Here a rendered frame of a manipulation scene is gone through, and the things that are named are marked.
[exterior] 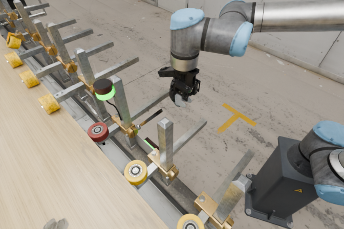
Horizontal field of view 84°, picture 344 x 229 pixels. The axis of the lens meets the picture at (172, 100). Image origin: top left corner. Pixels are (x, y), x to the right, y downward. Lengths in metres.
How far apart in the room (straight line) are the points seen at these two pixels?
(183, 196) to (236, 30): 0.67
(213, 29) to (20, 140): 0.83
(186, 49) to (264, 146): 1.58
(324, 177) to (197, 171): 0.99
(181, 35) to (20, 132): 0.77
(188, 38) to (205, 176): 1.34
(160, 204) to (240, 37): 0.76
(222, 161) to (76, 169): 1.29
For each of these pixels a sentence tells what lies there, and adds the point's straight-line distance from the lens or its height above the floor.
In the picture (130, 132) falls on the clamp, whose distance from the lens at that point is 0.86.
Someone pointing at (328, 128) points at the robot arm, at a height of 0.87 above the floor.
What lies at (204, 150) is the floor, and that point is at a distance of 1.82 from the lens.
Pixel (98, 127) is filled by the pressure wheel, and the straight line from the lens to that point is 0.87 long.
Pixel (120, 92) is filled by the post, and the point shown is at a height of 1.08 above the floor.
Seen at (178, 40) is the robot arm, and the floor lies 1.29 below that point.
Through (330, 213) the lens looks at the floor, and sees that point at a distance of 1.97.
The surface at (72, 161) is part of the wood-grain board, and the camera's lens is 0.82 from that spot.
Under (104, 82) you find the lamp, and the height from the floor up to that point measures 1.14.
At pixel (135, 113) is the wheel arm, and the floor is 0.86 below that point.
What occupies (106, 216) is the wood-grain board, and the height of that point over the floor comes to 0.90.
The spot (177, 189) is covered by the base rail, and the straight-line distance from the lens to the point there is 0.90.
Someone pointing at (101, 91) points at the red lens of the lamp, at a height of 1.13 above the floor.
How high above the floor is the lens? 1.55
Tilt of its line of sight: 45 degrees down
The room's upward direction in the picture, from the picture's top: straight up
